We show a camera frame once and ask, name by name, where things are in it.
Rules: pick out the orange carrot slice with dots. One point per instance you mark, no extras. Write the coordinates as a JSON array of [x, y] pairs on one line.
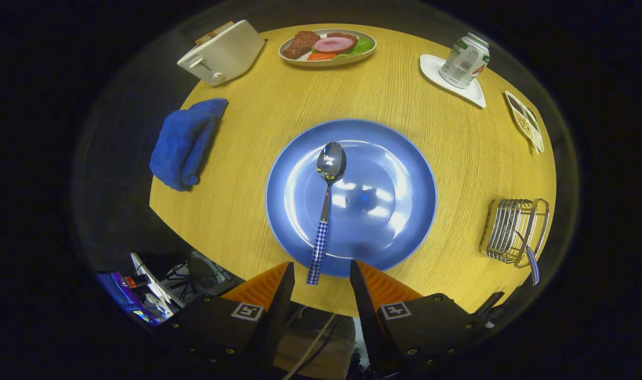
[[321, 56]]

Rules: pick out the round blue plate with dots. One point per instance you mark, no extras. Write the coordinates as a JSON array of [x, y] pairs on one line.
[[389, 174]]

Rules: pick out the pink ham slice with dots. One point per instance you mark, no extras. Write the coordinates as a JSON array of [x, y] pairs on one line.
[[332, 45]]

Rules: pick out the white drink bottle green label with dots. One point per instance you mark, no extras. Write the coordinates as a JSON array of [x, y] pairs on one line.
[[464, 60]]

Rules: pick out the brown toast slice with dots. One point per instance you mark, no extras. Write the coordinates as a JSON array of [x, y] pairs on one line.
[[214, 32]]

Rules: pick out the oval beige food dish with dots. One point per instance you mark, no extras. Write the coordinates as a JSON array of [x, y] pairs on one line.
[[352, 58]]

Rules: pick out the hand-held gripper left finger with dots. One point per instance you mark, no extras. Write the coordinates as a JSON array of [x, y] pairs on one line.
[[263, 327]]

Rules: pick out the green lettuce leaf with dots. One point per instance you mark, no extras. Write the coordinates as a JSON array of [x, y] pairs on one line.
[[364, 46]]

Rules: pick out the white power strip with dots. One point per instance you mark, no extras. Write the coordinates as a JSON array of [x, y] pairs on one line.
[[154, 282]]

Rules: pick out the white square coaster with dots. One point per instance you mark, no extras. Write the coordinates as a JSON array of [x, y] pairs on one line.
[[432, 68]]

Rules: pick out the white divided condiment dish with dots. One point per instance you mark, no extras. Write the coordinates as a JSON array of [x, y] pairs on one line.
[[524, 121]]

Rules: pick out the white toaster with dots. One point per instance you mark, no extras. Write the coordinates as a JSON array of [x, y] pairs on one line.
[[226, 53]]

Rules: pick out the small brown steak piece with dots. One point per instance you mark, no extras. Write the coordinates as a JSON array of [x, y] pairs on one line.
[[345, 36]]

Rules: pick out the large brown steak piece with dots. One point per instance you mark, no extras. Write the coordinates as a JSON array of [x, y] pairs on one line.
[[301, 44]]

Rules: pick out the folded blue cloth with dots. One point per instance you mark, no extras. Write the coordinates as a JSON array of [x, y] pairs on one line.
[[186, 142]]

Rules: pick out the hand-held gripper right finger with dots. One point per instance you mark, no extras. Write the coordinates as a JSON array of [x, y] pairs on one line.
[[371, 316]]

